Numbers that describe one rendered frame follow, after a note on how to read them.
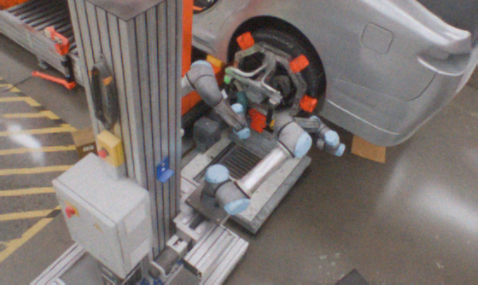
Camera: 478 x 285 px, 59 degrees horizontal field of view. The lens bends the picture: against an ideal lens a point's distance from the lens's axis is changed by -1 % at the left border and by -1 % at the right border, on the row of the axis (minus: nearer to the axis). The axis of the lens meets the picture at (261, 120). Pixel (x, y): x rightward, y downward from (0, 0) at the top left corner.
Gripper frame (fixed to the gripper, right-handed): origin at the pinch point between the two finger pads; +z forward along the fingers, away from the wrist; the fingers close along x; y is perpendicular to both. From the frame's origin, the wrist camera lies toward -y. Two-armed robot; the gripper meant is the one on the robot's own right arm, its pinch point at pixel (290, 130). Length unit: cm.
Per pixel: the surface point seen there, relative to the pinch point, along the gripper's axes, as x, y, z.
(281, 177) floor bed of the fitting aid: 15, -77, 17
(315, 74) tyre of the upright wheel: -41.2, -0.5, 4.0
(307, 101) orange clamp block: -24.6, -8.2, 2.3
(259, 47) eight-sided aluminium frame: -37, 18, 39
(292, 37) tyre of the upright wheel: -53, 14, 24
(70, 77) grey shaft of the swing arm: 27, -24, 209
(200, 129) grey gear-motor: 18, -30, 74
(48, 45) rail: 14, -7, 233
